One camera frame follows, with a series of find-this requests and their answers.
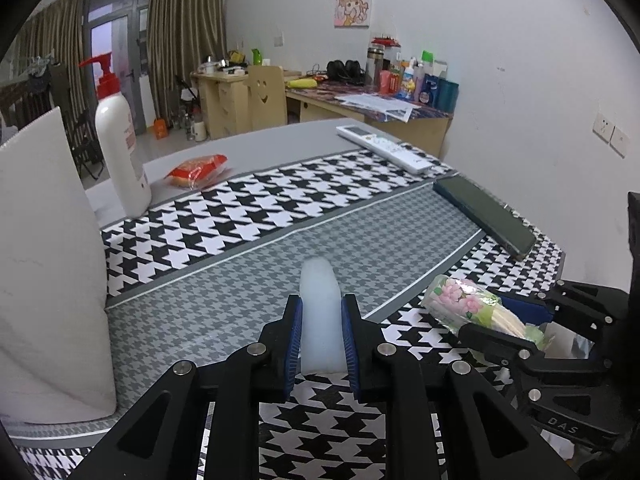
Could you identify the anime girl wall poster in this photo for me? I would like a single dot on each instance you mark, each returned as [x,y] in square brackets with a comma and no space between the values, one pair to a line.
[352,13]

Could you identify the white styrofoam box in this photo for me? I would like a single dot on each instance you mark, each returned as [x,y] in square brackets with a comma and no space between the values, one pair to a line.
[56,361]

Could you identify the glass balcony door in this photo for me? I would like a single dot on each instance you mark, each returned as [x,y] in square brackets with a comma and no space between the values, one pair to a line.
[120,28]

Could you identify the brown curtain right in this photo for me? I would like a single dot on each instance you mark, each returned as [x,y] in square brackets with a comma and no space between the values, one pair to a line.
[180,34]

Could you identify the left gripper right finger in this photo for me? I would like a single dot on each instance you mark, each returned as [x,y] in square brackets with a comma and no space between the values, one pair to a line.
[441,422]

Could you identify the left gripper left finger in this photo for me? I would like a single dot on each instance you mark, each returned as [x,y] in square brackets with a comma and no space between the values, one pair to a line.
[202,421]

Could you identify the houndstooth table mat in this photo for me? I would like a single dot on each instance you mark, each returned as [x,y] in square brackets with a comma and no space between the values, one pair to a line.
[198,276]

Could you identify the white remote control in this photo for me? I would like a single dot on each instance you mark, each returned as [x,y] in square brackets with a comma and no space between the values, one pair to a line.
[391,151]

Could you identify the wooden chair smiley back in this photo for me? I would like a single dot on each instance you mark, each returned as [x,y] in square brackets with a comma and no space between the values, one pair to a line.
[266,97]

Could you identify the floral tissue pack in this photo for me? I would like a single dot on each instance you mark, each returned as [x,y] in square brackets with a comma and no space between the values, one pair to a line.
[453,303]

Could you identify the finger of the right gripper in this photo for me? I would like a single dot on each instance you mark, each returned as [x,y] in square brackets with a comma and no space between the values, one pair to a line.
[529,310]
[519,355]

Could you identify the wall power socket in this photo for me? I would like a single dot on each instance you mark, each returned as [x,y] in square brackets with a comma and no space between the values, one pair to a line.
[603,128]

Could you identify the red snack packet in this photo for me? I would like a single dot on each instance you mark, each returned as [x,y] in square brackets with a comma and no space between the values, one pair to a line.
[198,172]

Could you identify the wooden desk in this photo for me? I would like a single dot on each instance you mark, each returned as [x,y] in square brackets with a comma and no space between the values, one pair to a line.
[224,103]

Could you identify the papers on desk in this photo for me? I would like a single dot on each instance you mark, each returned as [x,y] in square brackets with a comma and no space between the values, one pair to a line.
[390,108]

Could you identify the white lotion pump bottle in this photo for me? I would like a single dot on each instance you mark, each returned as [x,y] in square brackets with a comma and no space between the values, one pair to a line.
[118,140]

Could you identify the black folding chair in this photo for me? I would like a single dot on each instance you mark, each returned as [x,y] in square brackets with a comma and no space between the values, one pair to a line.
[85,147]

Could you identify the black smartphone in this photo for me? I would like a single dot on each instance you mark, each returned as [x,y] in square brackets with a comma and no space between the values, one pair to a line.
[492,217]

